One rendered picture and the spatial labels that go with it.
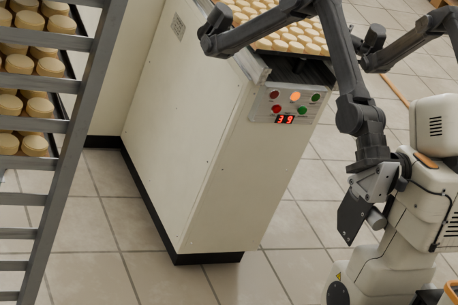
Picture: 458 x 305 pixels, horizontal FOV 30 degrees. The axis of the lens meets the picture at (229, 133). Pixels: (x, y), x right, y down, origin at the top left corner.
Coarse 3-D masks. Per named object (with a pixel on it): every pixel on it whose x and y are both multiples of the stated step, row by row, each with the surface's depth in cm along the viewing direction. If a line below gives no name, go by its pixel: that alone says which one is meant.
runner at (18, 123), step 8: (0, 120) 153; (8, 120) 153; (16, 120) 154; (24, 120) 154; (32, 120) 155; (40, 120) 156; (48, 120) 156; (56, 120) 157; (64, 120) 158; (0, 128) 154; (8, 128) 154; (16, 128) 155; (24, 128) 156; (32, 128) 156; (40, 128) 157; (48, 128) 157; (56, 128) 158; (64, 128) 159
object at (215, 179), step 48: (192, 0) 300; (192, 48) 298; (144, 96) 332; (192, 96) 297; (240, 96) 270; (144, 144) 330; (192, 144) 296; (240, 144) 282; (288, 144) 291; (144, 192) 336; (192, 192) 295; (240, 192) 296; (192, 240) 302; (240, 240) 313
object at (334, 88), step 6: (312, 60) 288; (318, 60) 285; (312, 66) 288; (318, 66) 285; (324, 66) 282; (330, 66) 279; (318, 72) 285; (324, 72) 282; (330, 72) 279; (324, 78) 282; (330, 78) 279; (330, 84) 279; (336, 84) 277; (336, 90) 279
